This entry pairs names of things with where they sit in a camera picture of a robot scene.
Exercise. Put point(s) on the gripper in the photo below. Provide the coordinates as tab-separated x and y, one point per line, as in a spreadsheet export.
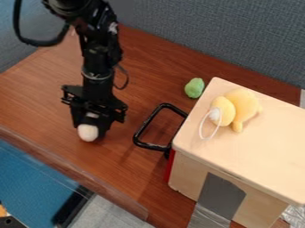
97	102

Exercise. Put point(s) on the white ball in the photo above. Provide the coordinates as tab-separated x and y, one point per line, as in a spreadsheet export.
87	133

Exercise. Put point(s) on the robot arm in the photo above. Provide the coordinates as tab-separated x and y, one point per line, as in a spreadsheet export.
97	44

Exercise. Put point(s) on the green toy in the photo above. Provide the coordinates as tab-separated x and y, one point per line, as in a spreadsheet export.
194	87

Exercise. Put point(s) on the yellow plush toy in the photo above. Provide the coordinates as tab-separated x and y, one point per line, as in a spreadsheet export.
236	107

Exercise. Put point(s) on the wooden cabinet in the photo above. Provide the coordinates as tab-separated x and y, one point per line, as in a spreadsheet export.
246	148

